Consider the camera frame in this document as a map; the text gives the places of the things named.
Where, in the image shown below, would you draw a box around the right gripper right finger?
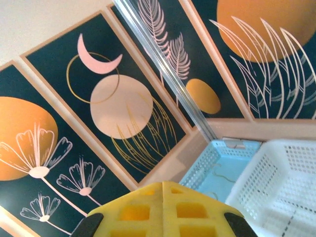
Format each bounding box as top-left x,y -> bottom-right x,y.
162,181 -> 260,237

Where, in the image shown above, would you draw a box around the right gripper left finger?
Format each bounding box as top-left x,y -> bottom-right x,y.
71,181 -> 164,237

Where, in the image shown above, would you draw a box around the thin yellow cable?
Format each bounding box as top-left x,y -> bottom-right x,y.
207,161 -> 235,200

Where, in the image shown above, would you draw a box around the light blue plastic basket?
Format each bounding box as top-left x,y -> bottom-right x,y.
179,139 -> 263,207

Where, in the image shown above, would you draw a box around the white plastic basket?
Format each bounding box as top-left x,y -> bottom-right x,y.
226,138 -> 316,237

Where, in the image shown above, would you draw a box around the aluminium corner post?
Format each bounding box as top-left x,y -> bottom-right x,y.
112,0 -> 218,143

